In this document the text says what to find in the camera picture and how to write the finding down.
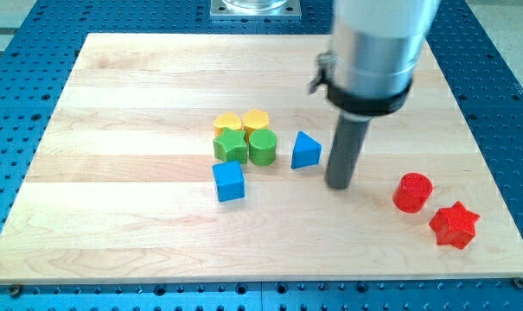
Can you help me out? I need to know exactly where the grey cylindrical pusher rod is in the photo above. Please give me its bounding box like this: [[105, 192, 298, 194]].
[[325, 112, 371, 190]]

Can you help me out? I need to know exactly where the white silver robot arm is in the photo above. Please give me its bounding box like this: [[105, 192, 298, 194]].
[[309, 0, 440, 189]]

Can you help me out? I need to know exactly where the blue triangle block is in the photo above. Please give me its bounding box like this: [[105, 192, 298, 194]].
[[290, 131, 322, 169]]

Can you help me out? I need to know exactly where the red cylinder block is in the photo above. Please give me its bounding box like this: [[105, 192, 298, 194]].
[[392, 172, 433, 213]]

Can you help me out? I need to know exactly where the green cylinder block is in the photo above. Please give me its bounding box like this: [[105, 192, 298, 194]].
[[249, 129, 277, 166]]

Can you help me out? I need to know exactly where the yellow hexagon block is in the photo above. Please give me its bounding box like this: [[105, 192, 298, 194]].
[[242, 109, 270, 140]]

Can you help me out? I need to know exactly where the yellow rounded block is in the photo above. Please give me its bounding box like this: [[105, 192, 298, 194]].
[[213, 112, 243, 137]]

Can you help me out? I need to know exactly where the green star block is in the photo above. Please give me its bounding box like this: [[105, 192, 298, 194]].
[[213, 128, 248, 164]]

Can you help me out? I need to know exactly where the blue cube block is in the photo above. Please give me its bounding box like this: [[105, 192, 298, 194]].
[[212, 161, 245, 202]]

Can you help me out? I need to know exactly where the red star block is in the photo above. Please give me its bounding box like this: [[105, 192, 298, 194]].
[[429, 201, 481, 250]]

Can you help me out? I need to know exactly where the wooden board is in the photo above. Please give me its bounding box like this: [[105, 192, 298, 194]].
[[0, 34, 523, 284]]

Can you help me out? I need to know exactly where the black clamp ring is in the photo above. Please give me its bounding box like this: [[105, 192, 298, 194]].
[[308, 50, 413, 117]]

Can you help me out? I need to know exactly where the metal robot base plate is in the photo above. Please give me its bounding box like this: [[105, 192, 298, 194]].
[[209, 0, 302, 18]]

